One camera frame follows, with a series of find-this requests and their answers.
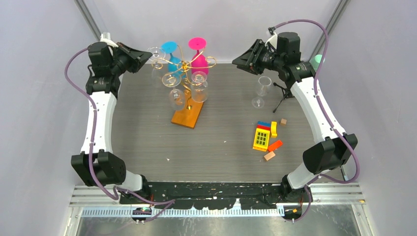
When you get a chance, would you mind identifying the mint green cylinder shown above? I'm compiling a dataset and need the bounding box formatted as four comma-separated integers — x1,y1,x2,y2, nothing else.
309,54,326,71

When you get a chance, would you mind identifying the gold wire wine glass rack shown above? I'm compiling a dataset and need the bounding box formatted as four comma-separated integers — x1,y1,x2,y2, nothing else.
162,45,217,129

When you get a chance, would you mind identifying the red toy brick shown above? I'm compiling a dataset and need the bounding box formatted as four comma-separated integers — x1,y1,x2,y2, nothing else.
257,124,270,131

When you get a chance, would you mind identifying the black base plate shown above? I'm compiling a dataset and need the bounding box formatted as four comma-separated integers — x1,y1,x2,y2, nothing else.
120,181,309,210

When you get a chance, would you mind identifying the blue toy brick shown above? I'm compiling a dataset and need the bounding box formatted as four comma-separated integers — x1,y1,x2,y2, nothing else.
257,121,271,128

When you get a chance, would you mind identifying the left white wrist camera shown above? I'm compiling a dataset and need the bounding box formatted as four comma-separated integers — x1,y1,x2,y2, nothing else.
99,32,118,48

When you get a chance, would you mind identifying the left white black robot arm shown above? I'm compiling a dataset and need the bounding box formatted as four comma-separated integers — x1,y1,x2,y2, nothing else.
70,41,152,204

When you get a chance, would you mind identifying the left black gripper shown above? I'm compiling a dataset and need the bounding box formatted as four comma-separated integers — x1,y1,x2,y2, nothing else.
110,42,152,76

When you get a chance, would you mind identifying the blue wine glass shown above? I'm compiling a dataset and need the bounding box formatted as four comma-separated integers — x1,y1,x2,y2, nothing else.
161,41,185,79

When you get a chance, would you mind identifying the clear stemless wine glass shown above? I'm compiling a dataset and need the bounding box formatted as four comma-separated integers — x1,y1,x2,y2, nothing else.
191,71,208,103

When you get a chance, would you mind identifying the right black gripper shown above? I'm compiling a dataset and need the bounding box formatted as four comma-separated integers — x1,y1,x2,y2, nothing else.
232,39,284,76

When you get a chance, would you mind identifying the small brown wooden cube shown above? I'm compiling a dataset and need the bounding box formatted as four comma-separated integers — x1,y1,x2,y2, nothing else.
280,118,287,126

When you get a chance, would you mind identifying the black mini tripod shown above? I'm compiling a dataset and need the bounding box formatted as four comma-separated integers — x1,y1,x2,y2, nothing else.
272,82,293,113

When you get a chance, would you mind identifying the clear wine glass front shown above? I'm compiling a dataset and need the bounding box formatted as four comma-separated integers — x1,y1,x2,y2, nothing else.
169,88,185,111

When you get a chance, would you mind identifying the yellow toy block window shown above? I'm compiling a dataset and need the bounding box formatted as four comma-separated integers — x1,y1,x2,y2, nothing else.
252,128,270,151

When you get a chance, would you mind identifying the pink wine glass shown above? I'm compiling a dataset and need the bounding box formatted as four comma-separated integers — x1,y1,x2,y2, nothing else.
188,37,209,75

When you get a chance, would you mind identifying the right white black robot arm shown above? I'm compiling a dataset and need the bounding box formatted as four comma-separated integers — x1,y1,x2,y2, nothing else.
232,32,357,202

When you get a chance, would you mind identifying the orange toy block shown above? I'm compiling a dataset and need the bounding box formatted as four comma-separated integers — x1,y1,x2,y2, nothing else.
268,140,283,152

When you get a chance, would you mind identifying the clear tall wine glass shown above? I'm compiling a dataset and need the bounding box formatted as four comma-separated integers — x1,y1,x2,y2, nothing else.
148,46,166,88

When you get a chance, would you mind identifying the yellow toy brick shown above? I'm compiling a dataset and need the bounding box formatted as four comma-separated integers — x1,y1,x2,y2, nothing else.
270,121,278,138

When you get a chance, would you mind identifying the tan wooden block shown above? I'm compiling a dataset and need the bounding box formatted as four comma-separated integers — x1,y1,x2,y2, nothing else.
264,151,276,161

